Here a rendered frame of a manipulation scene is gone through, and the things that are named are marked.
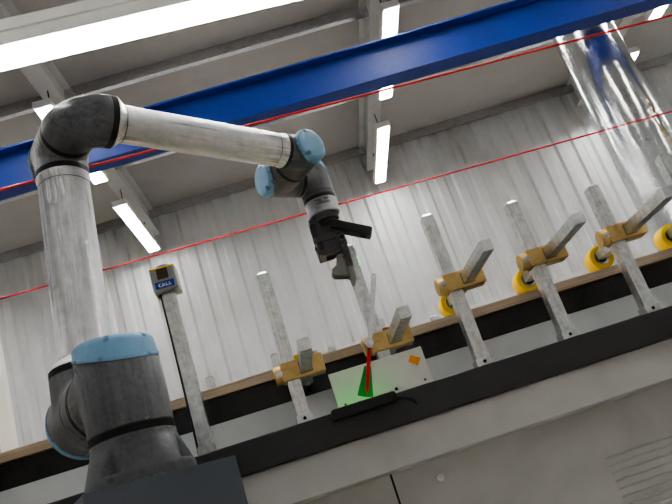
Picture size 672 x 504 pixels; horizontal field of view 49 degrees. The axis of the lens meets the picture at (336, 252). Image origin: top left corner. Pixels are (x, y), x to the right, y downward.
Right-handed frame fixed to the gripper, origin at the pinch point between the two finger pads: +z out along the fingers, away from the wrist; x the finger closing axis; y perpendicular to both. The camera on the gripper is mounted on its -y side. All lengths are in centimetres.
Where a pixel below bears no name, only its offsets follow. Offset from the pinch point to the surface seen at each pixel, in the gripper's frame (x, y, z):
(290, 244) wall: -724, -41, -290
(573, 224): 18, -54, 7
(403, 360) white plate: -5.4, -6.2, 23.3
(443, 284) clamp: -4.8, -23.7, 6.7
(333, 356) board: -26.1, 9.5, 12.6
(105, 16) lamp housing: -35, 50, -133
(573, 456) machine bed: -28, -47, 60
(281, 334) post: -6.0, 22.7, 6.8
